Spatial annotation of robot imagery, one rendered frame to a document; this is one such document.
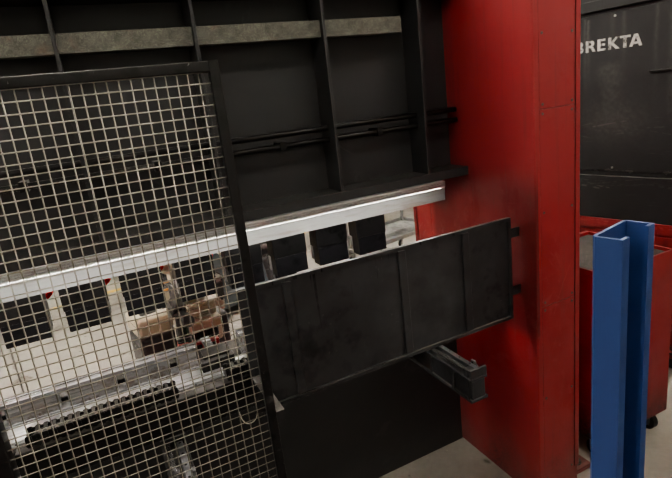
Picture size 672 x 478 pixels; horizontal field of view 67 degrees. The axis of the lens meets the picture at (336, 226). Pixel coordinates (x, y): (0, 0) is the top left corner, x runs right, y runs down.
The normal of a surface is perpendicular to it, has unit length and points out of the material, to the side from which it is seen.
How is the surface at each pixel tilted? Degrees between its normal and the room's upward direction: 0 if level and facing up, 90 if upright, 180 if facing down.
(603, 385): 90
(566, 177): 90
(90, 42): 90
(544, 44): 90
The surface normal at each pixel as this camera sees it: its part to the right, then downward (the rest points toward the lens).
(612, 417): -0.79, 0.24
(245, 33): 0.44, 0.18
